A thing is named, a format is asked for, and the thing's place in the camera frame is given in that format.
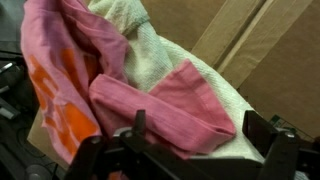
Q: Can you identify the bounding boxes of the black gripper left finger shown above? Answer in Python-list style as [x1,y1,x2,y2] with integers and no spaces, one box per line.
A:
[64,109,158,180]

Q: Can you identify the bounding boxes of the pale cream towel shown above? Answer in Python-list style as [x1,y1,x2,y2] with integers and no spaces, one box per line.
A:
[88,0,309,180]

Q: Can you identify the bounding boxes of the large cardboard box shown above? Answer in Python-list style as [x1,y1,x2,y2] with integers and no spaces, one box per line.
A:
[26,0,320,168]

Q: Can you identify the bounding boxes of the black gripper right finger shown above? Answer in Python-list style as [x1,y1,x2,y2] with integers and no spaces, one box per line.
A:
[242,109,320,180]

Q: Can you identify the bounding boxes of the pink shirt with orange print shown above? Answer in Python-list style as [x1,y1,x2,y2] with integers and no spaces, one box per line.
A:
[20,0,238,166]

